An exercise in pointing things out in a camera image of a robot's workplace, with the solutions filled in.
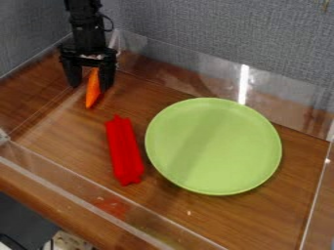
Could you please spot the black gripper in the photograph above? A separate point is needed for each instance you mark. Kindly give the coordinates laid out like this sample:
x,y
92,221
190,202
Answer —
x,y
74,60

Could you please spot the orange toy carrot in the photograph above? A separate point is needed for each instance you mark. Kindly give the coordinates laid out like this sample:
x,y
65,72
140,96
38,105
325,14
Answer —
x,y
93,90

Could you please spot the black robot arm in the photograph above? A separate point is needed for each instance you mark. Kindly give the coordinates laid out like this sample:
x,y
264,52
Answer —
x,y
88,49

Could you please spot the green round plate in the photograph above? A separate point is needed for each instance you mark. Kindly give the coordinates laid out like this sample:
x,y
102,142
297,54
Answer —
x,y
213,146

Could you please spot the clear acrylic corner bracket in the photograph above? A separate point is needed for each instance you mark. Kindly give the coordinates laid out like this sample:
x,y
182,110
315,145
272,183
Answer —
x,y
116,42

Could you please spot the clear acrylic enclosure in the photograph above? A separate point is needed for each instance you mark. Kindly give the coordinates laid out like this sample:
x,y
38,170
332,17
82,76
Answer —
x,y
55,165

